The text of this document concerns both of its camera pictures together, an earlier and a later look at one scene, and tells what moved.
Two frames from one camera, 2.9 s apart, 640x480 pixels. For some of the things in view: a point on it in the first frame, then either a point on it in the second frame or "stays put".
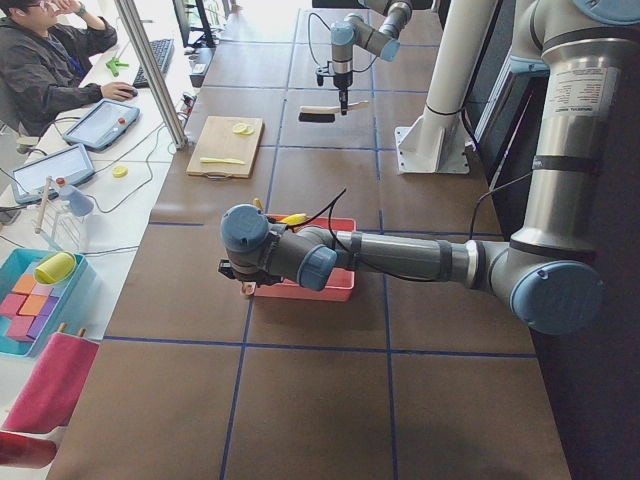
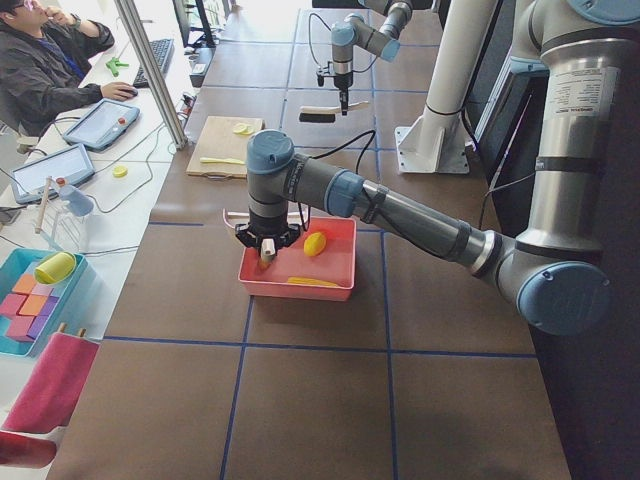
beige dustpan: (248, 287) → (292, 217)
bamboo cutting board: (213, 137) stays put
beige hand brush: (325, 114) stays put
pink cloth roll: (49, 396) stays put
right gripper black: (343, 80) stays put
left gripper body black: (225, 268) → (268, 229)
